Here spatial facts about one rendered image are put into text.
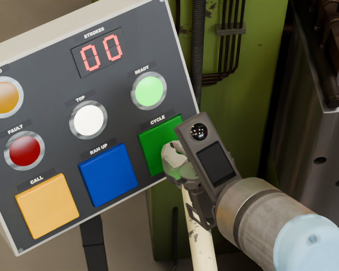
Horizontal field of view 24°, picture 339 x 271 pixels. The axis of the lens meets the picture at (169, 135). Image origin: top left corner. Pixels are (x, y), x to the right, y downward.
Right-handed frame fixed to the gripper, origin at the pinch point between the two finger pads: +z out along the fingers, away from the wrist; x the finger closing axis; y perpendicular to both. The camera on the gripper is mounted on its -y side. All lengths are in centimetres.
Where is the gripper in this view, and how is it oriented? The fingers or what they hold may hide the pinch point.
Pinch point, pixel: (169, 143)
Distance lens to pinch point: 117.0
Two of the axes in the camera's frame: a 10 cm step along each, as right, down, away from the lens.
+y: 2.6, 8.5, 4.6
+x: 8.5, -4.3, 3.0
